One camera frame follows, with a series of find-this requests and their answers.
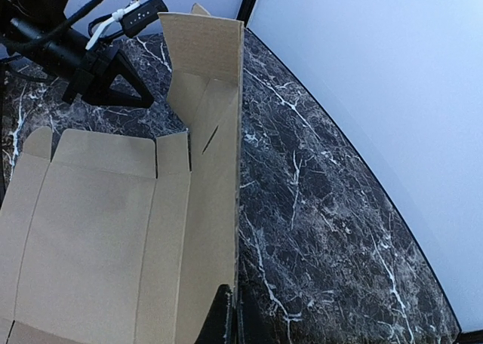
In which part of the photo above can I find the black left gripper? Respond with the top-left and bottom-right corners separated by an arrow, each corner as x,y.
62,49 -> 154,109

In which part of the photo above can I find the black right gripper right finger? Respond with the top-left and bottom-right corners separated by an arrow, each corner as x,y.
236,285 -> 275,344

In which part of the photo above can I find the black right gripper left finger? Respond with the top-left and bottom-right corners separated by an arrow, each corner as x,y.
195,284 -> 235,344

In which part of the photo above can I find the brown cardboard box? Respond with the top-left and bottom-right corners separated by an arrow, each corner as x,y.
1,5 -> 244,343

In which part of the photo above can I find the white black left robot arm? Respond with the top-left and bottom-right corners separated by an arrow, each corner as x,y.
1,0 -> 167,108

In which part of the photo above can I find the black right frame post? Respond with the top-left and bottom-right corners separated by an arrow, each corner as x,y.
236,0 -> 257,26

